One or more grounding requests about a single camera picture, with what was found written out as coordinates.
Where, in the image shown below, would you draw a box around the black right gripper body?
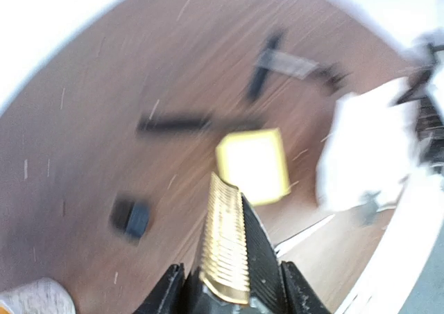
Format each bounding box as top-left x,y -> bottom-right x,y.
391,33 -> 443,168

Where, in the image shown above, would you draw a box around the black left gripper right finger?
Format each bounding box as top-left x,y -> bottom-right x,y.
280,261 -> 330,314

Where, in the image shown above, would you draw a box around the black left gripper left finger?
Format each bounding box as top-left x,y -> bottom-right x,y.
133,263 -> 184,314

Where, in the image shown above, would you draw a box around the black gold hair clipper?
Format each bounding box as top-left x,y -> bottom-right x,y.
180,173 -> 288,313

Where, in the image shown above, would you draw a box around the white drawstring pouch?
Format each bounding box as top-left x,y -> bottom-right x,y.
316,78 -> 418,211

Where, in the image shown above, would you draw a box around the black clipper guard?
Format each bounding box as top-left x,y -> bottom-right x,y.
110,195 -> 151,243

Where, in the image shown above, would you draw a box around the floral mug yellow inside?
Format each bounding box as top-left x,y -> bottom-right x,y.
1,277 -> 76,314

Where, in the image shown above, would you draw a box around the yellow sponge block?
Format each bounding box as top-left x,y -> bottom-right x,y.
215,128 -> 291,206

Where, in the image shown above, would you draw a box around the black thinning scissors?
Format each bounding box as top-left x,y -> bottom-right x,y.
246,30 -> 348,103

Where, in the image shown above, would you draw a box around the black comb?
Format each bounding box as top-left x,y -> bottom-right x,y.
136,113 -> 212,134

